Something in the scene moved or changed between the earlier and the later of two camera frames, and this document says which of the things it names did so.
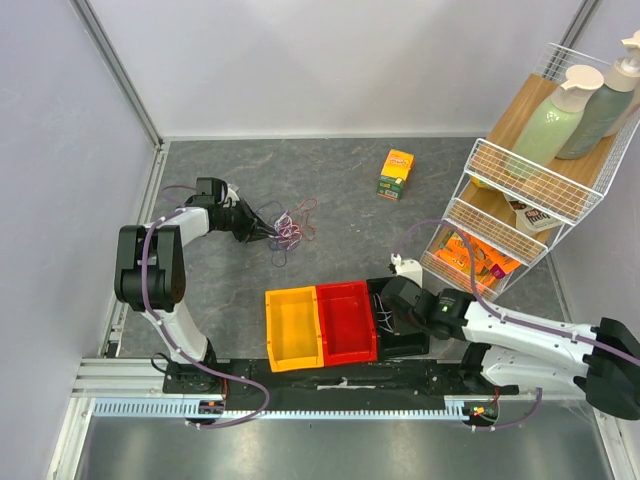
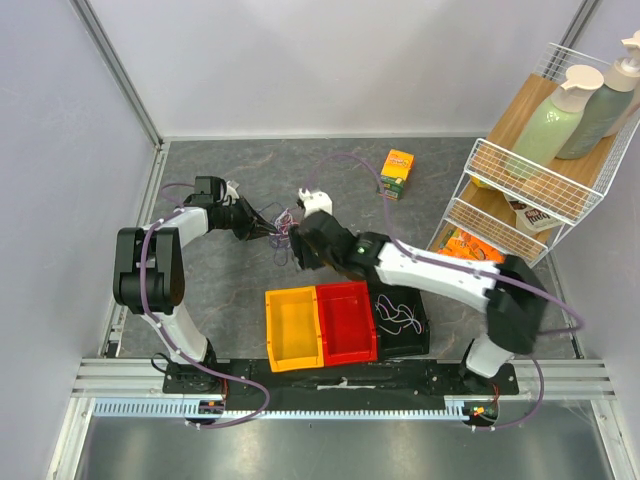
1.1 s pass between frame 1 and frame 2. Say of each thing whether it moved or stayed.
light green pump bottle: stayed
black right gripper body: moved
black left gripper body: stayed
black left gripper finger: stayed
